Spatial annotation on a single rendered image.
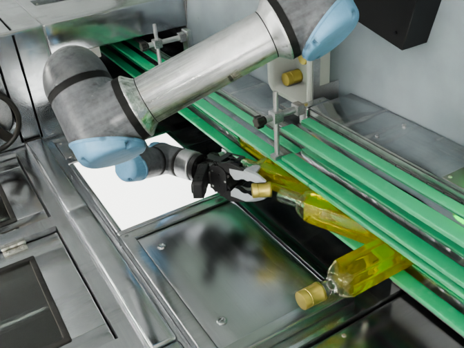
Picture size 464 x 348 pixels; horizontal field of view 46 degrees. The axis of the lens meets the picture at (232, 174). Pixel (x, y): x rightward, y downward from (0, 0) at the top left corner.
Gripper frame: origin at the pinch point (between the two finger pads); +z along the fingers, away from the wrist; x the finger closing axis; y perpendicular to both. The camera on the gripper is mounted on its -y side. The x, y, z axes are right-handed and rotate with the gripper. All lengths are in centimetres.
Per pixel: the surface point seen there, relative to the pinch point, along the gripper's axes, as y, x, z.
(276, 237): 1.8, 12.8, 3.3
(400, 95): 18.5, -20.4, 24.0
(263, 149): 9.4, -5.3, -4.8
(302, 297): -25.3, 2.4, 25.4
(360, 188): 2.7, -5.2, 22.9
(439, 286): -5.2, 6.3, 42.6
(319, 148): 0.9, -13.0, 14.5
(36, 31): 11, -26, -88
